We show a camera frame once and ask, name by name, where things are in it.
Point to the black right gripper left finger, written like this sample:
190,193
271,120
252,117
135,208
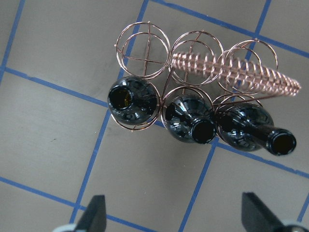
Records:
94,218

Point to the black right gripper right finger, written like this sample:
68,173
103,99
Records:
256,216

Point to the dark wine bottle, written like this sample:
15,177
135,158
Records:
132,100
190,119

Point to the dark wine bottle in basket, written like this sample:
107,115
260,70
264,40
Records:
132,100

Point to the copper wire wine basket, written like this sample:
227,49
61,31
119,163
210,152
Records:
239,78

